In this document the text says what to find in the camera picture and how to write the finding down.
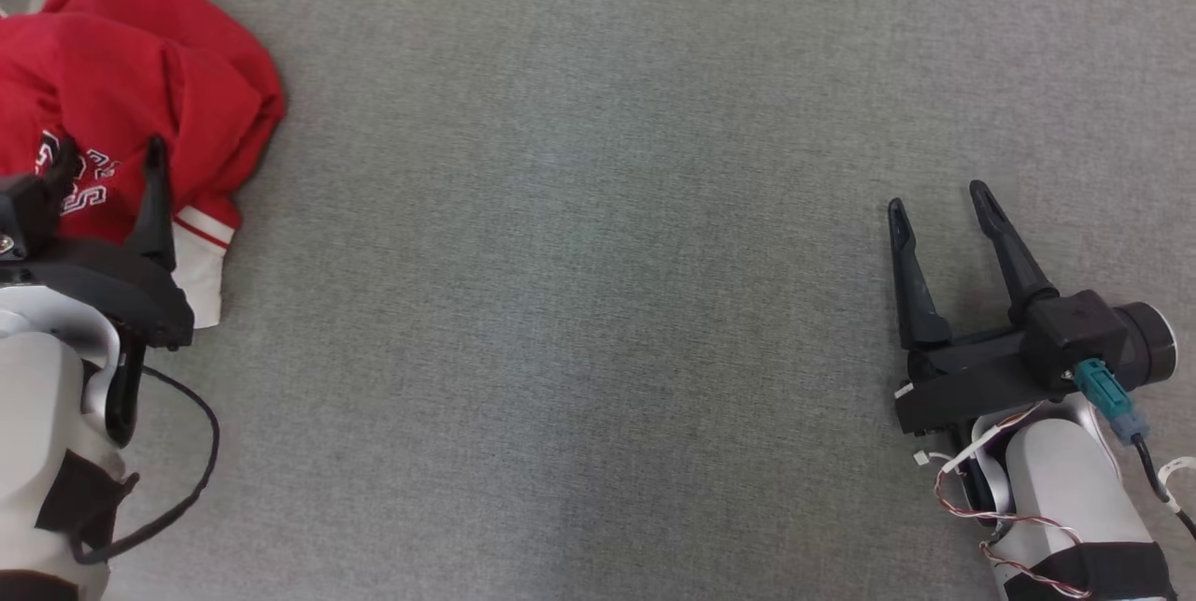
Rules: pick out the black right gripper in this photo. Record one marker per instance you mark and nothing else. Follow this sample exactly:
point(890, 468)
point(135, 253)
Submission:
point(972, 386)

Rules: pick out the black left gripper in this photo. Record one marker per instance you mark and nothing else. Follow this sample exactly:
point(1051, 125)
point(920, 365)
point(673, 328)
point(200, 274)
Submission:
point(121, 288)

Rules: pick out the red jersey with white sleeves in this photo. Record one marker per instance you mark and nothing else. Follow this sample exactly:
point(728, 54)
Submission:
point(93, 96)

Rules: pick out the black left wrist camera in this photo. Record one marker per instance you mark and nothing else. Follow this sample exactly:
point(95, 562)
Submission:
point(26, 213)

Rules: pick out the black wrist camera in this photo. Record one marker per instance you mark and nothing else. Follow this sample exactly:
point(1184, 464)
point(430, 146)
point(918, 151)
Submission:
point(1074, 330)
point(26, 213)

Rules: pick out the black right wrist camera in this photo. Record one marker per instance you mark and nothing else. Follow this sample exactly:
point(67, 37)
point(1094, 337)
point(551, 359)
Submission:
point(1074, 330)

